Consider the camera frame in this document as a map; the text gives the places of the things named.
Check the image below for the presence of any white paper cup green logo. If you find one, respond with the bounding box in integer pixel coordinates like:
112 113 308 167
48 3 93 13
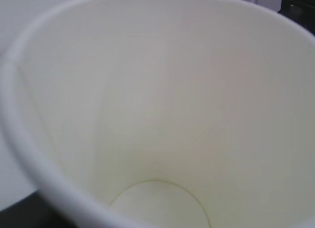
0 0 315 228

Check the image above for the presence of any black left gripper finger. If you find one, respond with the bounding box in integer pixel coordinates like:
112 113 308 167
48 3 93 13
0 192 69 228

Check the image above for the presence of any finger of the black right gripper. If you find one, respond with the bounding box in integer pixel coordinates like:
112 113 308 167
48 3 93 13
278 0 315 35

